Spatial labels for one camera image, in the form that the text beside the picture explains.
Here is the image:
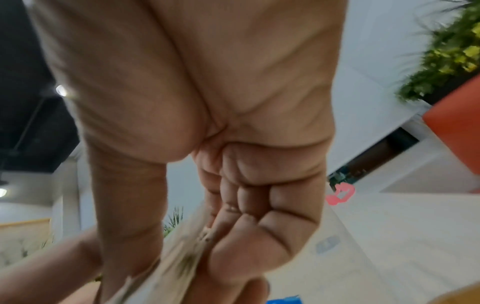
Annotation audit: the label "clear zip bag blue seal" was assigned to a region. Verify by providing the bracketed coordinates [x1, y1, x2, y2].
[265, 294, 302, 304]

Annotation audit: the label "red bench seat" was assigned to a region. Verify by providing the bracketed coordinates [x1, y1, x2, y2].
[421, 74, 480, 176]

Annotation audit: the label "tea bags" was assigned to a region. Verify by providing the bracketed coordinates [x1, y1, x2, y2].
[108, 204, 223, 304]

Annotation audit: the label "beige framed panel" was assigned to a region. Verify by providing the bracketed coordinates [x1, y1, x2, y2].
[0, 218, 53, 269]

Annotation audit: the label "person's right hand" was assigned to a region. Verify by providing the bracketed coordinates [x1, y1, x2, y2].
[25, 0, 348, 298]

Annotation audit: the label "person's left hand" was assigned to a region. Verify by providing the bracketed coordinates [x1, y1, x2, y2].
[0, 227, 272, 304]

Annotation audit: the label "yellow tray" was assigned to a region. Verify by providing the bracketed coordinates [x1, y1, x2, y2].
[430, 281, 480, 304]

